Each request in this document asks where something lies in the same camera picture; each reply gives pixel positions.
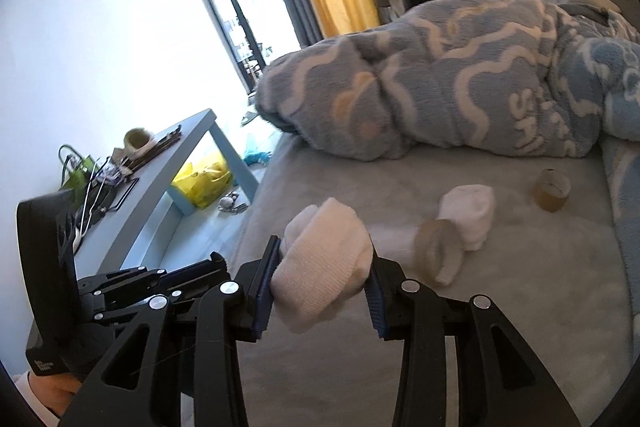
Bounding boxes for white sock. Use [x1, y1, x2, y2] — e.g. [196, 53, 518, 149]
[438, 184, 497, 251]
[270, 197, 373, 334]

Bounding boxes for person's hand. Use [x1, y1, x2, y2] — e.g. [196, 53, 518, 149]
[27, 372, 81, 417]

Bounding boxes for light blue low table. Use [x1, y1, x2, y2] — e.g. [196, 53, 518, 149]
[75, 109, 258, 277]

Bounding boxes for green tote bag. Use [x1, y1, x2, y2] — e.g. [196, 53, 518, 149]
[58, 144, 96, 205]

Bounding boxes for grey bed mattress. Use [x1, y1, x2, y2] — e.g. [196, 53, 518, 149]
[214, 133, 637, 427]

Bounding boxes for yellow plastic bag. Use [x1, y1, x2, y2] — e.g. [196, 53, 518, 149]
[171, 158, 232, 209]

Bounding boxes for green fluffy slipper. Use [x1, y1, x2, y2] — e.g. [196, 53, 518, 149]
[124, 128, 157, 159]

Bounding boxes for brown tape roll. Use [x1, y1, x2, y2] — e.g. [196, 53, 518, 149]
[530, 168, 572, 212]

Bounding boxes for dark wooden sticks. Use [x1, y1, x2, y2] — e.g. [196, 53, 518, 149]
[125, 124, 181, 171]

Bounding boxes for blue patterned fleece duvet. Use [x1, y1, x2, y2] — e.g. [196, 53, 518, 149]
[255, 0, 639, 297]

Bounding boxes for white wire hanger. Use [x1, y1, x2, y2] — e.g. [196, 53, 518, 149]
[72, 161, 106, 254]

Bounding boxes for black wire hanger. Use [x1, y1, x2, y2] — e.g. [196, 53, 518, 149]
[89, 157, 139, 229]

